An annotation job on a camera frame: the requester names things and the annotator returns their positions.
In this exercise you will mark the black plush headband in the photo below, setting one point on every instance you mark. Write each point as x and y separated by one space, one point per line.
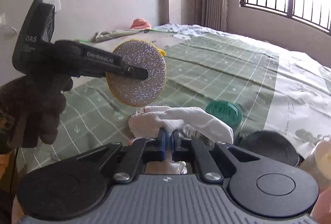
269 144

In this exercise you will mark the green patterned bedsheet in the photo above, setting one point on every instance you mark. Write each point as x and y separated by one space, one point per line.
276 89

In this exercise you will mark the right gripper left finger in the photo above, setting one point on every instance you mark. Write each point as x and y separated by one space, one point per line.
141 152

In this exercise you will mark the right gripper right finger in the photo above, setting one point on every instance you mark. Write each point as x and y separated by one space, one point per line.
195 152

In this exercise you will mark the pink cloth far away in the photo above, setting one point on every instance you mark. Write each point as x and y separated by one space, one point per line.
140 24

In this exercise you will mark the pink cardboard box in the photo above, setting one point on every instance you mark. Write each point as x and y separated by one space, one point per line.
322 208

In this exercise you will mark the green lid glass jar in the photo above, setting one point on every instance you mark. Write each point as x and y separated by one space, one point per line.
228 112

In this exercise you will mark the dark gloved left hand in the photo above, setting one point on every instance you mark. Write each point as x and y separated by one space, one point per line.
30 110

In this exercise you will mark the large clear labelled jar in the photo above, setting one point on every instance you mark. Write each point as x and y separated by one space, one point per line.
318 164

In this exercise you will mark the white towel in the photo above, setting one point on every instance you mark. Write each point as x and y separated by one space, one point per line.
152 118

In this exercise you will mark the silver glitter round ear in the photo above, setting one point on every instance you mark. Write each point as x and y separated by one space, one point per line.
144 76

